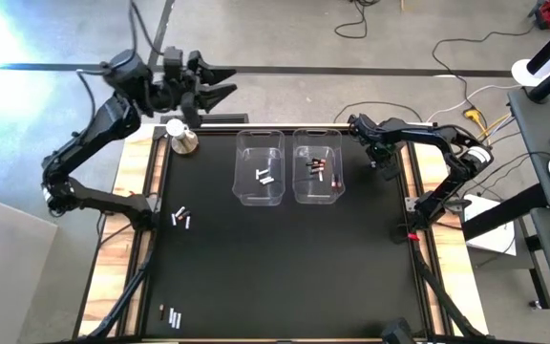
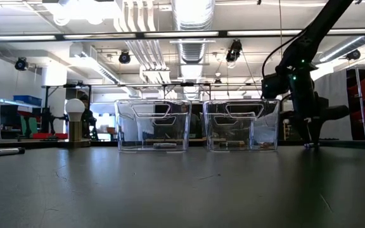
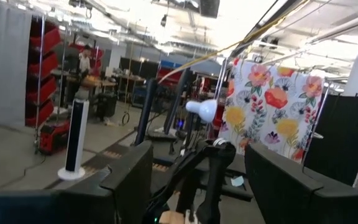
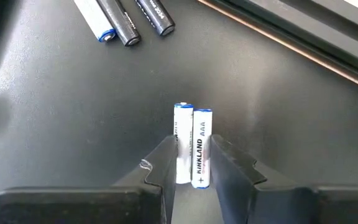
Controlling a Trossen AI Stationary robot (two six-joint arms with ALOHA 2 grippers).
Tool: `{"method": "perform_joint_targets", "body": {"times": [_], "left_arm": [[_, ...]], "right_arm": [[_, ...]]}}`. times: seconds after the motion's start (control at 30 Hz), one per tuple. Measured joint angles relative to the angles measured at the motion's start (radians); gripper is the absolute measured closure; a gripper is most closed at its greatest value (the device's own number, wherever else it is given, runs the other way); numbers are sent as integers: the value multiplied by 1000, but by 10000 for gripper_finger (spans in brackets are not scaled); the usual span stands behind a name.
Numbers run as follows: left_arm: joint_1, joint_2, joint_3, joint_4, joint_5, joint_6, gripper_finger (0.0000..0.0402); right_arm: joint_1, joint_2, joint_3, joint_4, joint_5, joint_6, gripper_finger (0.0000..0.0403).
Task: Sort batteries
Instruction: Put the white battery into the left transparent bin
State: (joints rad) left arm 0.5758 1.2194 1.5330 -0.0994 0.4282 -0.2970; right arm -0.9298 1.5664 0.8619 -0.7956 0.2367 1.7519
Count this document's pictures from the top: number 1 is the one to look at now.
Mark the clear plastic bin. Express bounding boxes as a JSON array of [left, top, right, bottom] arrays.
[[231, 128, 286, 207], [292, 127, 345, 205]]

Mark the black floor leg bar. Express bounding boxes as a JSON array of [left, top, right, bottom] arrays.
[[522, 224, 550, 311]]

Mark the yellow floor cable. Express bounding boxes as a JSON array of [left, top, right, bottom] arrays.
[[465, 114, 513, 154]]

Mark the grey cabinet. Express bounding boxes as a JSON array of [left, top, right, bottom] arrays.
[[0, 190, 59, 344]]

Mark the black table mat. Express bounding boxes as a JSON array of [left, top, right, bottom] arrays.
[[143, 129, 429, 339]]

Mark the white floor cable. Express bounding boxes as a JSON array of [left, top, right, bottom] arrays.
[[427, 84, 522, 123]]

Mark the black bulky object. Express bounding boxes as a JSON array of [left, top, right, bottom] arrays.
[[380, 317, 418, 344]]

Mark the white box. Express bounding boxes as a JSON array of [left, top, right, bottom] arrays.
[[463, 194, 518, 257]]

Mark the black metal beam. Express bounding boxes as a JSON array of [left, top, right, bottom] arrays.
[[460, 183, 550, 242]]

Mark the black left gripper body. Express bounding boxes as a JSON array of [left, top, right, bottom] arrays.
[[153, 46, 203, 128]]

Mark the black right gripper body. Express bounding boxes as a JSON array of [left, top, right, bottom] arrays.
[[365, 138, 403, 182]]

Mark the long black floor cable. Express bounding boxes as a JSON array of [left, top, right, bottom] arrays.
[[431, 29, 537, 112]]

